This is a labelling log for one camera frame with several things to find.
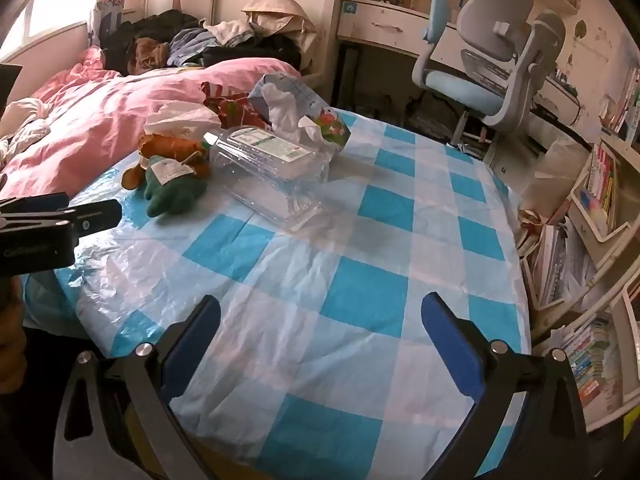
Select printed curtain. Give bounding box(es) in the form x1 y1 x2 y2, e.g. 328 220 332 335
87 0 126 46

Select brown garment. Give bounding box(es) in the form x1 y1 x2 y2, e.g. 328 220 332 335
127 37 171 73

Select pink duvet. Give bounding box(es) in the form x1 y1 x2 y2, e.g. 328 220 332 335
0 45 303 201

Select white tissue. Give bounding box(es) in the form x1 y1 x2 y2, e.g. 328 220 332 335
262 85 326 141

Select short orange sausage wrapper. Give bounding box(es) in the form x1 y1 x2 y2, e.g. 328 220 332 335
122 160 148 191

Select white desk with drawer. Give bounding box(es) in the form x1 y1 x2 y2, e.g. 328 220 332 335
336 0 591 151

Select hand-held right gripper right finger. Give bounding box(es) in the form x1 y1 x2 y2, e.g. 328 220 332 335
421 292 588 480

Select red snack wrapper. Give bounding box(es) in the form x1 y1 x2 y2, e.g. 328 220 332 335
201 81 273 131

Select crumpled white cloth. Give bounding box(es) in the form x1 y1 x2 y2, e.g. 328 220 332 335
0 99 51 166

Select stack of papers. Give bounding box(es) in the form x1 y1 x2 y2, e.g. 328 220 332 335
530 220 596 311

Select large translucent plastic bag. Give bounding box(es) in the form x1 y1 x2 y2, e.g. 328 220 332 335
532 137 591 211

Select blue white checkered tablecloth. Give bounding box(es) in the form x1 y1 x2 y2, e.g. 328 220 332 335
22 105 532 480

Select row of colourful books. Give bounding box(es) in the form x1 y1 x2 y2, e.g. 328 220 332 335
562 317 623 406

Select white garment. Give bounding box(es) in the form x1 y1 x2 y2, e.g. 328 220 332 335
202 19 256 46

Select black garment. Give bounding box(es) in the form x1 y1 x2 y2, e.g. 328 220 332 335
202 35 306 68

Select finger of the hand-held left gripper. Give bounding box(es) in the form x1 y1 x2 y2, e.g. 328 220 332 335
0 192 70 215
0 199 122 235

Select books on high shelf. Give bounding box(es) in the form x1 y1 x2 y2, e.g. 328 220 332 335
600 67 640 141

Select white bookshelf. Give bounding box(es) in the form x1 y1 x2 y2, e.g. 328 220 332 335
520 35 640 436

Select small white plastic bag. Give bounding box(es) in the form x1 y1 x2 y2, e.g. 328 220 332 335
145 102 223 141

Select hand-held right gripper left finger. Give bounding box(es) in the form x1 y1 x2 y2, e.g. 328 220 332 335
52 295 222 480

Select person's left hand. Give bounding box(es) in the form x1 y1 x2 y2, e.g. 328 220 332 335
0 280 28 396

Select dark clothes pile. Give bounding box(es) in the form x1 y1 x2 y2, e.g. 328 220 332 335
100 9 201 76

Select beige pillow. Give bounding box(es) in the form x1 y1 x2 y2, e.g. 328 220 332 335
242 0 318 51

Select blue-grey garment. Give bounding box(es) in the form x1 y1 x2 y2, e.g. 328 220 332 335
167 27 221 66

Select grey and blue office chair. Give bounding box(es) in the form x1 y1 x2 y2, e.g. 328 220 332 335
411 0 567 146

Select light blue milk carton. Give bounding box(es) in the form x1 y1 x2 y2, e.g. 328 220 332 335
249 74 351 148

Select upright books in shelf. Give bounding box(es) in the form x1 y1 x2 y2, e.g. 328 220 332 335
587 145 618 233

